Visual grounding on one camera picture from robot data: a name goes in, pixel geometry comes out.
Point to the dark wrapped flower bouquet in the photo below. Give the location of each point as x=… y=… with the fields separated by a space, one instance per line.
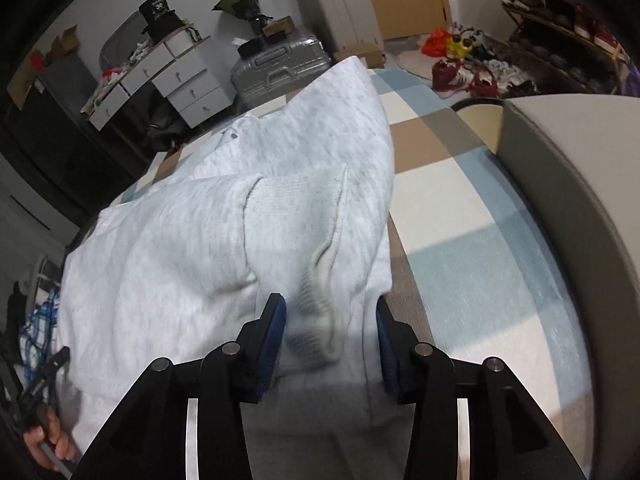
x=240 y=7

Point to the orange plastic bag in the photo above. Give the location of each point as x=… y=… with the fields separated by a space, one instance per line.
x=436 y=44

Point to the purple plastic bag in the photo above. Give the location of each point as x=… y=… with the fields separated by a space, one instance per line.
x=630 y=76

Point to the black cabinet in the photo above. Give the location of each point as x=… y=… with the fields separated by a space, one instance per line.
x=60 y=150

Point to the silver ribbed suitcase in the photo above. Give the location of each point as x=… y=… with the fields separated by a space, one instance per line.
x=280 y=67

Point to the red bag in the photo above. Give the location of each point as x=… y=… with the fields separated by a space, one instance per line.
x=446 y=75

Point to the beige padded headboard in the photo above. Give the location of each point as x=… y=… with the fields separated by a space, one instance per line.
x=550 y=160

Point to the beige hard suitcase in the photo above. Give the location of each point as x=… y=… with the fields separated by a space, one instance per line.
x=330 y=5

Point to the wooden shoe rack with shoes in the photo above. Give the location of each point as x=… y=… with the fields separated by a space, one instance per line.
x=555 y=10

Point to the flat cardboard box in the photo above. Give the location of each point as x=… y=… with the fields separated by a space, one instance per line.
x=357 y=55

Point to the arched mirror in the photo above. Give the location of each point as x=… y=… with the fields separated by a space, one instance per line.
x=120 y=42

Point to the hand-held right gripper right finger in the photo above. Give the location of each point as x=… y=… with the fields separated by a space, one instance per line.
x=387 y=355

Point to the pile of shoes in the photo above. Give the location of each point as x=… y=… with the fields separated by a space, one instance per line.
x=500 y=70

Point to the person's left hand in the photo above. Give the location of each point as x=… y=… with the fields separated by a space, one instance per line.
x=62 y=442

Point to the small brown box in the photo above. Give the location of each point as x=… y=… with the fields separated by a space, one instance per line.
x=278 y=27

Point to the blue plaid cloth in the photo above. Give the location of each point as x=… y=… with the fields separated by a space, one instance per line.
x=42 y=325

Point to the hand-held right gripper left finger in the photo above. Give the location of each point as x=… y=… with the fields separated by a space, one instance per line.
x=272 y=340

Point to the round grey rug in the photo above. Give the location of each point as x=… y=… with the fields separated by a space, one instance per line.
x=412 y=62

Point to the light grey sweatshirt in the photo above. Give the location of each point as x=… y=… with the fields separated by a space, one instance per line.
x=200 y=240

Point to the black printed bag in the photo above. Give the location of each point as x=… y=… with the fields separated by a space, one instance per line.
x=160 y=15

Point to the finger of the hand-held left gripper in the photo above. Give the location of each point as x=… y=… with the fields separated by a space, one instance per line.
x=45 y=377

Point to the small black box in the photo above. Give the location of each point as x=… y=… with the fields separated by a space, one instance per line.
x=251 y=49

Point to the open cardboard box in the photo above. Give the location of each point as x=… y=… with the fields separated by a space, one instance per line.
x=65 y=40

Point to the checkered bed sheet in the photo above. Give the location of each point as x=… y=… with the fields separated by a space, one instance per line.
x=450 y=210

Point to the white drawer desk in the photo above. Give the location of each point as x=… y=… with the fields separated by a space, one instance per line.
x=185 y=80

